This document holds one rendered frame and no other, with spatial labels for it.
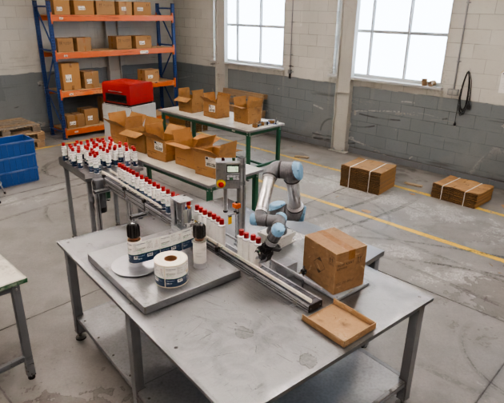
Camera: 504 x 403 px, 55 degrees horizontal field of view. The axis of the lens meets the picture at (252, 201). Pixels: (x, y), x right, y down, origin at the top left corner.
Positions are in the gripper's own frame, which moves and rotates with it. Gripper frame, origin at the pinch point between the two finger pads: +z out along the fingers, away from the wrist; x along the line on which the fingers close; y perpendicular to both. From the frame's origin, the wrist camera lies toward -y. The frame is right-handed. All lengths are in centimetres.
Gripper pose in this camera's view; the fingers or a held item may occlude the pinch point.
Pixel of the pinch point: (262, 261)
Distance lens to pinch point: 308.0
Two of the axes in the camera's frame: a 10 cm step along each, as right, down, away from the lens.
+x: 5.4, 7.2, -4.4
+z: -3.3, 6.6, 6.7
